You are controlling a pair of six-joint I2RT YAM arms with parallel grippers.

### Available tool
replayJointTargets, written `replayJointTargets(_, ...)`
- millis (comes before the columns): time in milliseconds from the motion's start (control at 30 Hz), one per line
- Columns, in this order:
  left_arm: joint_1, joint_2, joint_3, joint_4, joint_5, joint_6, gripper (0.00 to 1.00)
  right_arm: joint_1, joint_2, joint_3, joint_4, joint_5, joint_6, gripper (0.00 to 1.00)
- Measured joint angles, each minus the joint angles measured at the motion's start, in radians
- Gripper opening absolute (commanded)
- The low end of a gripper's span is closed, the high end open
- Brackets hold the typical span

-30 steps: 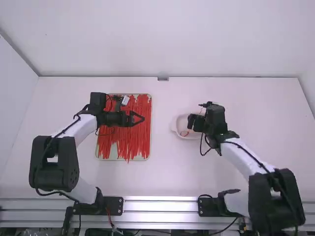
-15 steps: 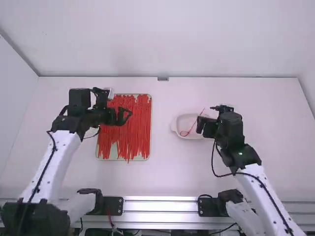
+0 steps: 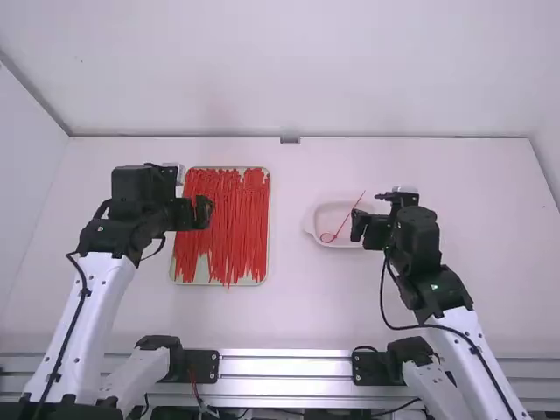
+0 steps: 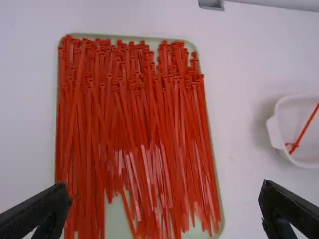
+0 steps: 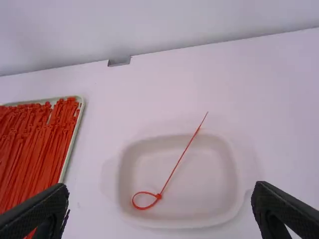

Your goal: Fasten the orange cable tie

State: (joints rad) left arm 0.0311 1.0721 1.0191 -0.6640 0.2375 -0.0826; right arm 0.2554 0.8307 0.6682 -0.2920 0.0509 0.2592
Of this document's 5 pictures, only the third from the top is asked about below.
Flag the black cable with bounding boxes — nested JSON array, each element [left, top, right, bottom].
[[31, 250, 95, 420], [377, 255, 520, 420]]

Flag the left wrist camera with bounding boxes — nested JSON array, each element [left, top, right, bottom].
[[160, 161, 186, 188]]

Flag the row of orange cable ties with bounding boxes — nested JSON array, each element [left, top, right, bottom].
[[171, 166, 270, 293]]

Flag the red wire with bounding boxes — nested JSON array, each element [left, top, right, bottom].
[[186, 366, 209, 410]]

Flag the pale tray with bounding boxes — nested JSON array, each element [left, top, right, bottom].
[[167, 164, 272, 288]]

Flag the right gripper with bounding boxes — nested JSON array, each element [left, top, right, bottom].
[[350, 193, 421, 252]]

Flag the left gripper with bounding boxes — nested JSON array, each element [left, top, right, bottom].
[[150, 164, 216, 233]]

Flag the silver rails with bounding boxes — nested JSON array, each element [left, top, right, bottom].
[[0, 347, 560, 410]]

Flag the white dish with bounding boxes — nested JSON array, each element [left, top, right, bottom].
[[299, 199, 395, 253]]

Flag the orange cable tie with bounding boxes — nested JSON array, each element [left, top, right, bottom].
[[318, 188, 368, 244]]

